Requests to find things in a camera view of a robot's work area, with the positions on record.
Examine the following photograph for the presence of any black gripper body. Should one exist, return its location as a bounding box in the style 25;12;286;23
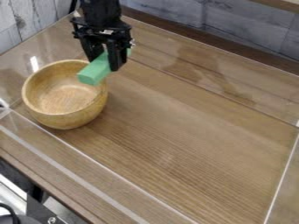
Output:
69;17;135;48

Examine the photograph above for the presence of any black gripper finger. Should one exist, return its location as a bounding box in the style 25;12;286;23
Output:
80;37;104;61
107;40;127;72

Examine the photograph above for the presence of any green rectangular block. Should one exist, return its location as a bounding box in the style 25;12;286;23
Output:
76;47;134;87

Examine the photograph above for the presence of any wooden bowl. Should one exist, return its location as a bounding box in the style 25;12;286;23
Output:
21;59;108;130

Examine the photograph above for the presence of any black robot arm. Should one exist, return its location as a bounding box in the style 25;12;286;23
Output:
69;0;134;72

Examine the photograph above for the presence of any clear acrylic enclosure wall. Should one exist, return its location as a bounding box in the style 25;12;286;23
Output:
0;20;299;224

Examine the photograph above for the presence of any black metal bracket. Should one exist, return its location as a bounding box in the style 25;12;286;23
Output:
25;195;59;224

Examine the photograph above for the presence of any black cable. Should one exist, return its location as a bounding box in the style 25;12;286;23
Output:
0;202;21;224

